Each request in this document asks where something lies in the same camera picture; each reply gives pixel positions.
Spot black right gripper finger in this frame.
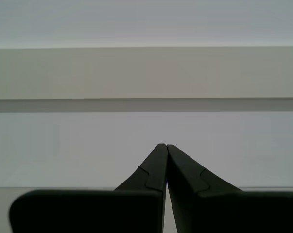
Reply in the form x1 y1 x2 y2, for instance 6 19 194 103
166 144 293 233
9 143 168 233

